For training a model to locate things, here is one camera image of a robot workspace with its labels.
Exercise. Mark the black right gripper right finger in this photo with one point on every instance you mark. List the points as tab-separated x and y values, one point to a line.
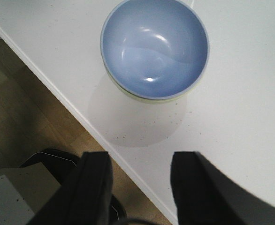
203	195

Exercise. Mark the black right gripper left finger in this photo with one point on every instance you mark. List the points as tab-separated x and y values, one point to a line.
85	191

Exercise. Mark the blue bowl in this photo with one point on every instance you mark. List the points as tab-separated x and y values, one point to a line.
154	48

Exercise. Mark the grey robot base platform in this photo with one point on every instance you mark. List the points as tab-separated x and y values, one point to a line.
23	192

